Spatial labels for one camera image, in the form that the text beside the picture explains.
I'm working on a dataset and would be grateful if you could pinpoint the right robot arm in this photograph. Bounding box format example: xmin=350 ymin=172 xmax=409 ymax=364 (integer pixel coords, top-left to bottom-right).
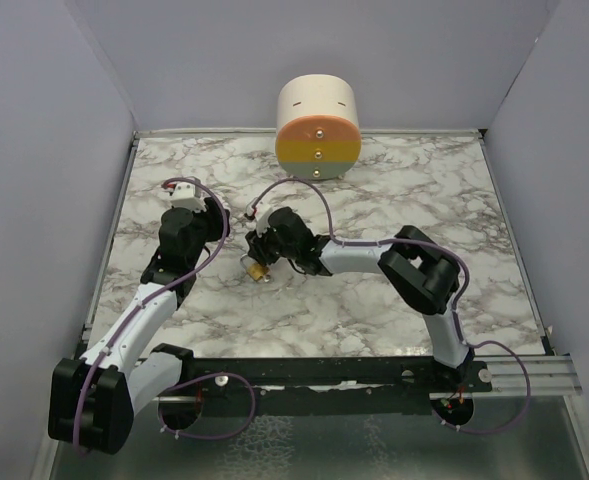
xmin=245 ymin=207 xmax=474 ymax=391

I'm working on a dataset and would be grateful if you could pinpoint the round three-drawer storage box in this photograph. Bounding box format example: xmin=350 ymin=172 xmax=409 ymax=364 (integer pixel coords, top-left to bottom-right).
xmin=275 ymin=74 xmax=362 ymax=181

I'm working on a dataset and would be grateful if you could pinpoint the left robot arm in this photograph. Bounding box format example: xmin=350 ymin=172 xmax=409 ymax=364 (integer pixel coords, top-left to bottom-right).
xmin=48 ymin=196 xmax=229 ymax=454

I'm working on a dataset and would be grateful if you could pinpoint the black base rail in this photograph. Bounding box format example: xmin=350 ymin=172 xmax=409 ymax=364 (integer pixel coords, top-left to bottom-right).
xmin=156 ymin=356 xmax=491 ymax=417

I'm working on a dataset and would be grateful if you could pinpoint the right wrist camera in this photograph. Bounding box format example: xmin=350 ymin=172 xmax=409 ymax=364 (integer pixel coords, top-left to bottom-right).
xmin=244 ymin=203 xmax=274 ymax=237

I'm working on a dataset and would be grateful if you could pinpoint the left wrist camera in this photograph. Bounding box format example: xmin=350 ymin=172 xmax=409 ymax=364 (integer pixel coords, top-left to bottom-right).
xmin=164 ymin=182 xmax=206 ymax=213

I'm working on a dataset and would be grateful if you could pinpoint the large brass padlock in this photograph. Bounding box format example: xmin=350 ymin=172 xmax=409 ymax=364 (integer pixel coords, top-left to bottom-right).
xmin=240 ymin=255 xmax=270 ymax=282

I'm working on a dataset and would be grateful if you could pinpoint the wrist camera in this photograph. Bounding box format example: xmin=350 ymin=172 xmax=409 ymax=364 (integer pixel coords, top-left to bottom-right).
xmin=244 ymin=203 xmax=274 ymax=237
xmin=164 ymin=182 xmax=206 ymax=213

